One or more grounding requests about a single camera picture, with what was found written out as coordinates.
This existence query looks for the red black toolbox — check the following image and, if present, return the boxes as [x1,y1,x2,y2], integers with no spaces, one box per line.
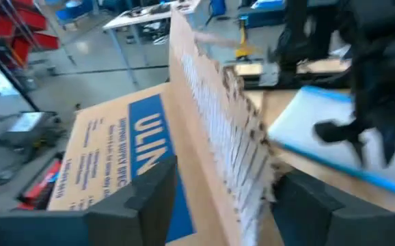
[15,158,64,212]

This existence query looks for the white table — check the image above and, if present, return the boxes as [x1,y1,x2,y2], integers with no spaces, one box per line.
[101,0,202,87]

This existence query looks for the black aluminium rig frame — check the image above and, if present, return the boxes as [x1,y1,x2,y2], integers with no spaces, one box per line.
[233,57,353,92]

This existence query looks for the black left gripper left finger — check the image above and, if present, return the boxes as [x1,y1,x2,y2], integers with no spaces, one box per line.
[0,156,178,246]

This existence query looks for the red stacked storage bins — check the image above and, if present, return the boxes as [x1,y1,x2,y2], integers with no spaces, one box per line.
[0,0,61,66]

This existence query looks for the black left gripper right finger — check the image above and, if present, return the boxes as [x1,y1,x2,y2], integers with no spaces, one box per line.
[272,169,395,246]

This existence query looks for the black grey box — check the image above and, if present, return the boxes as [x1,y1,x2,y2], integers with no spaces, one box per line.
[1,110,59,148]

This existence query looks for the brown ULINE cardboard box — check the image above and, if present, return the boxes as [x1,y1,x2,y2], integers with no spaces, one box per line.
[46,6,289,246]

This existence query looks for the blue chair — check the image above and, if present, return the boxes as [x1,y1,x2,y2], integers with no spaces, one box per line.
[55,0,95,27]

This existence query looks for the yellow floor object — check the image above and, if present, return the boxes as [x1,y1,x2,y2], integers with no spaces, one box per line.
[234,18,257,59]

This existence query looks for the white mesh bag blue zipper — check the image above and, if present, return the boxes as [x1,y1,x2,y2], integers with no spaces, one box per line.
[267,85,395,202]

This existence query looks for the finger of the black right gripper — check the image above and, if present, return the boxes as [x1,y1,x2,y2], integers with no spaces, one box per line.
[312,118,361,145]
[352,138,370,169]

